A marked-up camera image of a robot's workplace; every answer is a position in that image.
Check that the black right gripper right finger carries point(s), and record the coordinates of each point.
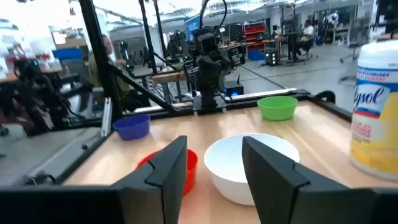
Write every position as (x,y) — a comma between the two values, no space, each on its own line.
(273,186)

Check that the Lysol wipes canister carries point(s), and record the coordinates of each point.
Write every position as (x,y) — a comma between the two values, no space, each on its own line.
(376,118)

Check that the large white bowl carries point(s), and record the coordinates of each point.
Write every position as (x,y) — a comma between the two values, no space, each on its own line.
(227,161)

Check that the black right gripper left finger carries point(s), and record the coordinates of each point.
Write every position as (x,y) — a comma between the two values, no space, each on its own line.
(161,180)

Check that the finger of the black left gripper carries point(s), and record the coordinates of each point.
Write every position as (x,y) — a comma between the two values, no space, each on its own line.
(191,71)
(237,56)

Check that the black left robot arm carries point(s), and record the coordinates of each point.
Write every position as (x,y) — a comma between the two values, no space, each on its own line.
(206,87)

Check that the red plastic bowl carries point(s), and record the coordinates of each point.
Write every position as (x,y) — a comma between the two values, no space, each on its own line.
(191,169)

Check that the blue screen monitor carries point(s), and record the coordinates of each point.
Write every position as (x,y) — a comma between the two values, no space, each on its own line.
(192,26)

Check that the red shelf cabinet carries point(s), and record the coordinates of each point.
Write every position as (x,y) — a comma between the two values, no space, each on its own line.
(254,31)

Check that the thick black frame post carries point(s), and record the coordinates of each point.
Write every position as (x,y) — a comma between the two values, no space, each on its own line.
(99,56)

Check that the wooden background table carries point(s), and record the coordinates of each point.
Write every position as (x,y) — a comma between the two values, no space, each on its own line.
(168,76)

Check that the blue storage bin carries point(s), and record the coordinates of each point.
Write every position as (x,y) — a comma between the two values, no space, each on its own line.
(66,53)
(256,55)

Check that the black router with blue light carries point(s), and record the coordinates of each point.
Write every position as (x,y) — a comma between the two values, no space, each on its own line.
(233,88)

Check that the person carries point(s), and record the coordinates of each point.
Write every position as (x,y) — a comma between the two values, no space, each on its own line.
(308,32)
(107,46)

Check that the aluminium bracket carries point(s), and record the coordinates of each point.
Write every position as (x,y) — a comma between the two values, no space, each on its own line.
(106,116)

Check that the black computer box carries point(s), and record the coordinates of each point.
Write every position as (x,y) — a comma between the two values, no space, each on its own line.
(271,57)

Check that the green plastic bowl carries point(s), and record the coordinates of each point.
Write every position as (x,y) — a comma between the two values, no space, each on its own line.
(276,109)

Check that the grey office chair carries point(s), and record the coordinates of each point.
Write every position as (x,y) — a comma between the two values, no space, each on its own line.
(354,37)

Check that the blue plastic bowl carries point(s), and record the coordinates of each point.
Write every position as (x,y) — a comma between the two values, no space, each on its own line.
(132,127)

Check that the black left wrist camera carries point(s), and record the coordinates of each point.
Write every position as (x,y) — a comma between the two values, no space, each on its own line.
(205,42)

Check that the thin black frame post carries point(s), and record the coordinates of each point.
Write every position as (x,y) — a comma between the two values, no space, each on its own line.
(147,37)

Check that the black diagonal frame brace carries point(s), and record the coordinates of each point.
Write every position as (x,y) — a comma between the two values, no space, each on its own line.
(140,88)

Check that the black background robot arm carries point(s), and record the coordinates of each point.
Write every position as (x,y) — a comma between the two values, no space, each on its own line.
(34,90)
(176,43)

